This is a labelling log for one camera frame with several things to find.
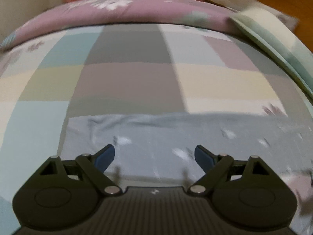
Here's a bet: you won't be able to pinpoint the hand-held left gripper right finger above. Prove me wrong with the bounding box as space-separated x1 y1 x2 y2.
188 145 274 196

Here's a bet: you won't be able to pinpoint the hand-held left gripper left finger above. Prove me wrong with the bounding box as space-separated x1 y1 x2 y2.
40 144 122 196

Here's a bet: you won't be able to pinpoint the grey pajama pants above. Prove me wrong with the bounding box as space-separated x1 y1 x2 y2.
57 113 313 184

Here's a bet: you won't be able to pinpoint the pink floral quilt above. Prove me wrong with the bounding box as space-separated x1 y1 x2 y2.
0 0 241 52

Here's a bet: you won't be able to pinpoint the checked pillow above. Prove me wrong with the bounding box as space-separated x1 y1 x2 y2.
230 6 313 96

